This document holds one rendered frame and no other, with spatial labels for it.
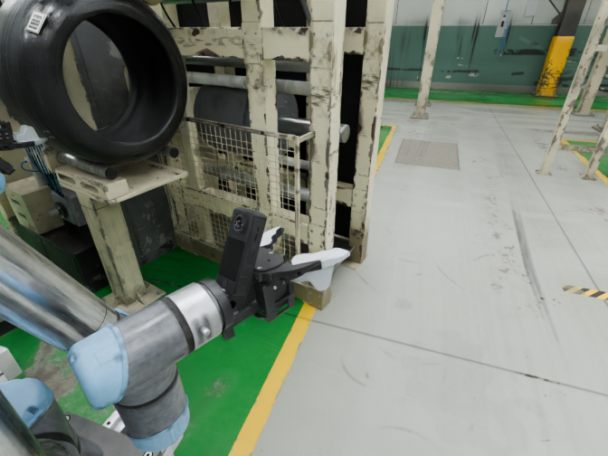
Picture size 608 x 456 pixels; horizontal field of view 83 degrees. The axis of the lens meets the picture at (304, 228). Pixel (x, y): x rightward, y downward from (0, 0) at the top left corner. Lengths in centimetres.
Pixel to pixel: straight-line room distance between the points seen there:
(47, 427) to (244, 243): 34
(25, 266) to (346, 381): 141
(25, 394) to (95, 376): 21
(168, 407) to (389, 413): 124
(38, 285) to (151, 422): 20
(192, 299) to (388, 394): 133
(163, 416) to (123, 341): 12
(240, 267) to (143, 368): 15
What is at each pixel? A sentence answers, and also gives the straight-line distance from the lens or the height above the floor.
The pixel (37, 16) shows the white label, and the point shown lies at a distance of 134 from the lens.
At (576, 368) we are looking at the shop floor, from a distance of 212.
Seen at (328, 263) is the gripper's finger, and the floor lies 107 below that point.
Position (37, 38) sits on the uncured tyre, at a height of 133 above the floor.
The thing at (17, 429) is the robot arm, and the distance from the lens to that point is 44.
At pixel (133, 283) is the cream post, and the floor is 14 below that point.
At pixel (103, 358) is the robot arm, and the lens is 41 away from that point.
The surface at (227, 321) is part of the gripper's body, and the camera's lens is 45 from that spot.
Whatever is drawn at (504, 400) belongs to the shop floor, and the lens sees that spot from 182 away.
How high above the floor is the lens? 136
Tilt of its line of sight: 30 degrees down
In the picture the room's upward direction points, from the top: straight up
